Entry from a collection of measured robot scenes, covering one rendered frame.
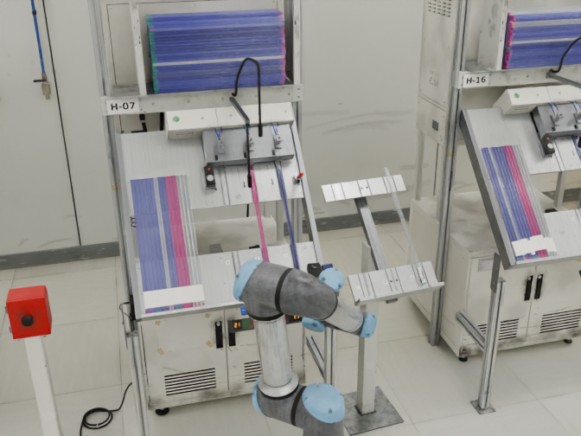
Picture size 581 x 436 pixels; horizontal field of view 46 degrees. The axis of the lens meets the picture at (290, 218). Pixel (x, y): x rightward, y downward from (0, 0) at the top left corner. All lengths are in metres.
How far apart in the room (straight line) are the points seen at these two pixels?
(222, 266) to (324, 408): 0.80
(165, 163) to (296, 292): 1.12
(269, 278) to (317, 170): 2.86
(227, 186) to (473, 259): 1.18
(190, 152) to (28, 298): 0.79
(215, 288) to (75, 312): 1.61
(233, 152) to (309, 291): 1.05
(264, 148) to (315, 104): 1.78
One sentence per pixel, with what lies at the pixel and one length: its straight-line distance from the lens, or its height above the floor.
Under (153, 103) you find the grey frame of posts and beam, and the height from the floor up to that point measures 1.35.
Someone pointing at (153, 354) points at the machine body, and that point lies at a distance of 2.93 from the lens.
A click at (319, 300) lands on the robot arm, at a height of 1.13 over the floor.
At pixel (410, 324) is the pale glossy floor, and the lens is 3.72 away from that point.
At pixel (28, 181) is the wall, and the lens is 4.35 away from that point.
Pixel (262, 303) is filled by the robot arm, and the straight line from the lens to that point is 1.73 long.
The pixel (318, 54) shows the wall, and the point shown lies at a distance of 4.32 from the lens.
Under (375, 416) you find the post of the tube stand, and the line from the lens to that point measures 3.10.
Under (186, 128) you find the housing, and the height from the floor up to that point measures 1.26.
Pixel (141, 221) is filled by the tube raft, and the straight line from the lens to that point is 2.55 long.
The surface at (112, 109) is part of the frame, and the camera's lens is 2.67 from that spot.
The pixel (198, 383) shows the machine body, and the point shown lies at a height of 0.16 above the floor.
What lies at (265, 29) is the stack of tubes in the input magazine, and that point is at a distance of 2.65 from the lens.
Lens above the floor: 2.01
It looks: 24 degrees down
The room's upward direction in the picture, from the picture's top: 1 degrees counter-clockwise
